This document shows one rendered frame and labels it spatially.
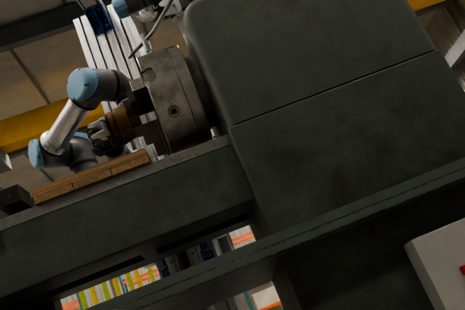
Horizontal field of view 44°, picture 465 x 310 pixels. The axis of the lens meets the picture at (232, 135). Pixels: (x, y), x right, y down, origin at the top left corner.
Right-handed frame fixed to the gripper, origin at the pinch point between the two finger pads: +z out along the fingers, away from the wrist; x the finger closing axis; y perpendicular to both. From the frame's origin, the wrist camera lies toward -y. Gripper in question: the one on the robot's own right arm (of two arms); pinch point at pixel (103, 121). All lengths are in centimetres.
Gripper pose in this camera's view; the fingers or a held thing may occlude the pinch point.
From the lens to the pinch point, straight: 168.8
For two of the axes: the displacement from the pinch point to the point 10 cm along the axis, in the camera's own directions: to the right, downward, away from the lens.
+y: -9.3, 3.6, -0.9
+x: -3.7, -8.7, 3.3
